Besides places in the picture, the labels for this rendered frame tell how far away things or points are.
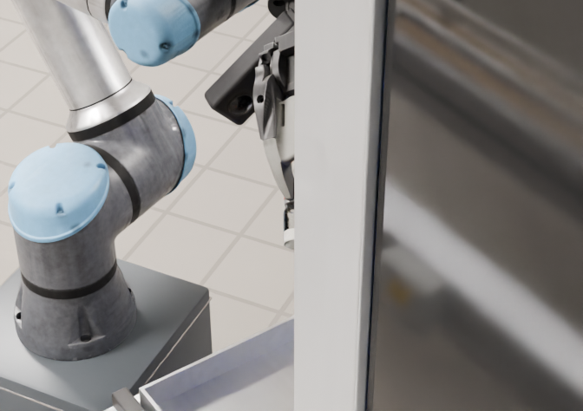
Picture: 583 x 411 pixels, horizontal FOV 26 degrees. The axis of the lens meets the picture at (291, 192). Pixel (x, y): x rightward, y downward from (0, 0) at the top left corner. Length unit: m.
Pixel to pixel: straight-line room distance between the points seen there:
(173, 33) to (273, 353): 0.42
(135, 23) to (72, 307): 0.46
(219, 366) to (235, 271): 1.48
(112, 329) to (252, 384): 0.24
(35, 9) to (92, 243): 0.28
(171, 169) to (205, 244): 1.39
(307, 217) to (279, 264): 2.16
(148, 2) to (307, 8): 0.54
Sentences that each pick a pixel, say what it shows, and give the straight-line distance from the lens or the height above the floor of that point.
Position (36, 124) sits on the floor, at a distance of 3.39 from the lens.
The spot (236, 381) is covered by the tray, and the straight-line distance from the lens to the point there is 1.39.
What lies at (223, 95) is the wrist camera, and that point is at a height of 1.24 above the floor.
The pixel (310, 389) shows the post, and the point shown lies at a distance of 0.82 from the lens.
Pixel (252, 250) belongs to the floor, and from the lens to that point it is 2.92.
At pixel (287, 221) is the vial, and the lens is 1.09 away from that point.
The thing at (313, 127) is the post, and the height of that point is 1.50.
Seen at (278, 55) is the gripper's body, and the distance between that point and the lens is 1.14.
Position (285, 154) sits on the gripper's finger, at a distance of 1.09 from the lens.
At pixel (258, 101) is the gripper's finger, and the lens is 1.11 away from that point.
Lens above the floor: 1.89
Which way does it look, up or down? 38 degrees down
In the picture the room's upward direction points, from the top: straight up
